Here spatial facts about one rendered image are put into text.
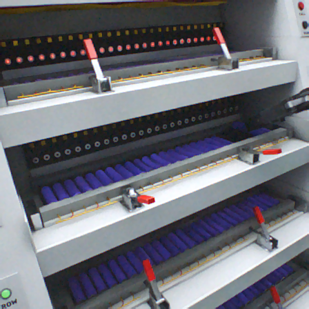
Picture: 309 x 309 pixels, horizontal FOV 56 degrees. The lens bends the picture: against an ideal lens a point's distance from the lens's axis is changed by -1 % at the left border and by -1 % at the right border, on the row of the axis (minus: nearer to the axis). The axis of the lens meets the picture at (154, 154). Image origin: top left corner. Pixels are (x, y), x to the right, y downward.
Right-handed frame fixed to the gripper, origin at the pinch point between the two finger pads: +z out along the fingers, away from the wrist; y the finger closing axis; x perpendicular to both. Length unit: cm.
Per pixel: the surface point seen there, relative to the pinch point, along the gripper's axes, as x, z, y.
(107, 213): 7.3, -1.6, 40.2
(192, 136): -1.9, 9.3, 12.8
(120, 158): -1.8, 9.4, 31.3
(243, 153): 5.6, -2.0, 10.2
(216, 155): 4.2, -0.2, 15.2
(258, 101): -5.6, 6.7, -8.8
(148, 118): -8.4, 8.3, 22.6
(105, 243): 11.3, -2.5, 42.2
